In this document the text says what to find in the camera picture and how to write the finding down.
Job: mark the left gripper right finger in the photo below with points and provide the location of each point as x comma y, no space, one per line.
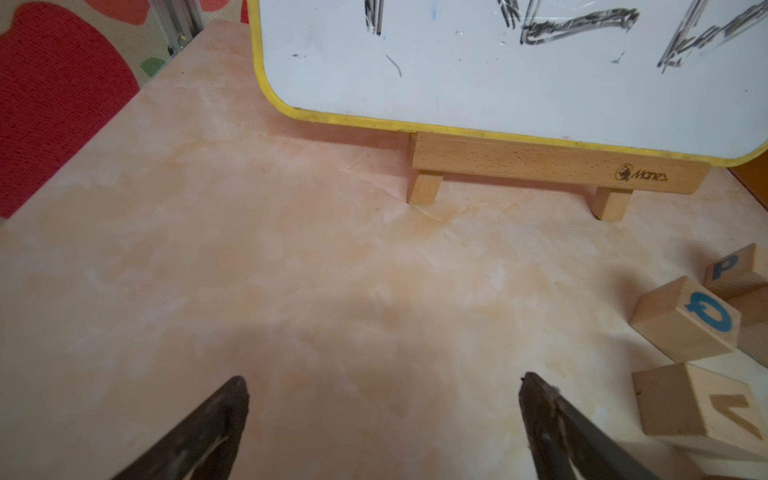
565,444

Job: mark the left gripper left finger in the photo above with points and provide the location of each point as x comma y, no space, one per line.
204,445

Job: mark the wooden block brown letter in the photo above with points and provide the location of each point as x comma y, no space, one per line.
701,411

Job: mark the wooden block letter Q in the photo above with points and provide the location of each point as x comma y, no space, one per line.
686,321

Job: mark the wooden block blue P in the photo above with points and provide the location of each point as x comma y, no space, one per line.
740,278

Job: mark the whiteboard with RED writing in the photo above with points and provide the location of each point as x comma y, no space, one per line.
683,79

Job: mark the wooden easel stand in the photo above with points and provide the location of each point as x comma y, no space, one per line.
616,175

